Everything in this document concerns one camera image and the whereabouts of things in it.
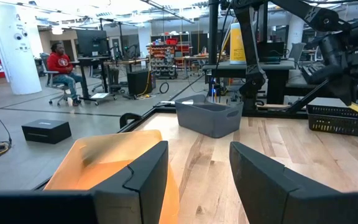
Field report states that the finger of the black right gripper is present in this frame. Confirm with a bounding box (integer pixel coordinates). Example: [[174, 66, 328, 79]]
[[328, 73, 354, 106]]

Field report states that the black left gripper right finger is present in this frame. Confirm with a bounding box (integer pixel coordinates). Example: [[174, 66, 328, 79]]
[[229, 141, 358, 224]]

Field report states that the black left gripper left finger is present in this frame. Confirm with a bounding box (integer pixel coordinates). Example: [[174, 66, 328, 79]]
[[0, 140, 169, 224]]

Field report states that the black mesh basket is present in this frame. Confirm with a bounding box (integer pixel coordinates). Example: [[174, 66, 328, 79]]
[[306, 104, 358, 138]]

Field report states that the black keyboard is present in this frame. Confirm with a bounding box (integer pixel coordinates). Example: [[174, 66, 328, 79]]
[[301, 62, 335, 85]]

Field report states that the orange translucent plastic bin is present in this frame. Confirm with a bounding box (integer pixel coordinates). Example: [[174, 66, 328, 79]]
[[44, 129, 180, 224]]

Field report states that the dark keyboard desk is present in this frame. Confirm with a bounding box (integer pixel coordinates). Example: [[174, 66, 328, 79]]
[[286, 68, 332, 97]]

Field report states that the yellow roll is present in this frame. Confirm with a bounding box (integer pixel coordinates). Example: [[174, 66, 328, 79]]
[[229, 22, 247, 65]]

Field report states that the black computer tower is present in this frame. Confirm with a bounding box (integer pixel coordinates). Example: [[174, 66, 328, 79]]
[[126, 68, 157, 96]]

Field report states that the black box on floor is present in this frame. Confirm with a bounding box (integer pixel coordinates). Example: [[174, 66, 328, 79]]
[[21, 119, 72, 145]]

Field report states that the grey top side table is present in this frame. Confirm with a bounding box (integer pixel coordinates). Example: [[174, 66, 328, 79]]
[[202, 58, 296, 105]]

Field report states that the black standing desk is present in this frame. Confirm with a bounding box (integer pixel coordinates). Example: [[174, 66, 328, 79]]
[[68, 55, 117, 106]]

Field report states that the wooden top desk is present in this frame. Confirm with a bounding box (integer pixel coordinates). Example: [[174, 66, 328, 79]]
[[103, 57, 150, 94]]

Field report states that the parts shelf with red bins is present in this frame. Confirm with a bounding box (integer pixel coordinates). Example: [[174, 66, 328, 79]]
[[147, 39, 192, 80]]

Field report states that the person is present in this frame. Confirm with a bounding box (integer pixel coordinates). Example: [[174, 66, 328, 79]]
[[47, 42, 84, 107]]

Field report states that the black computer monitor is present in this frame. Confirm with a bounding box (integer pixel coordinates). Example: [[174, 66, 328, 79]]
[[75, 29, 109, 57]]

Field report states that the grey office chair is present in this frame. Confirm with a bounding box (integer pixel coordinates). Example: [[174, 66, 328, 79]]
[[39, 52, 74, 106]]

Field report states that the white round pillar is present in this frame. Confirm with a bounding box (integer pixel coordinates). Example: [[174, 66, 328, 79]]
[[0, 0, 43, 96]]

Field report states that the black upright post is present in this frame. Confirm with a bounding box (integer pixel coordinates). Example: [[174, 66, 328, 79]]
[[208, 0, 219, 97]]

